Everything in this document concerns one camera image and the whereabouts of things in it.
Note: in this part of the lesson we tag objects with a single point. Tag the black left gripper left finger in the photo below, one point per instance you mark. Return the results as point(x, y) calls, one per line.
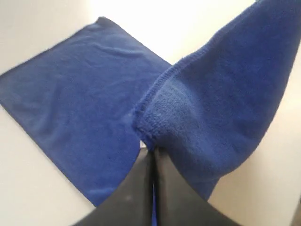
point(131, 204)

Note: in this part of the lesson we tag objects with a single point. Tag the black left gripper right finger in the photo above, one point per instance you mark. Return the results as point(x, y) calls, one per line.
point(177, 204)

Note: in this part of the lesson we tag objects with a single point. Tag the blue towel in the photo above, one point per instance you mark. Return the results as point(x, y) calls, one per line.
point(94, 100)

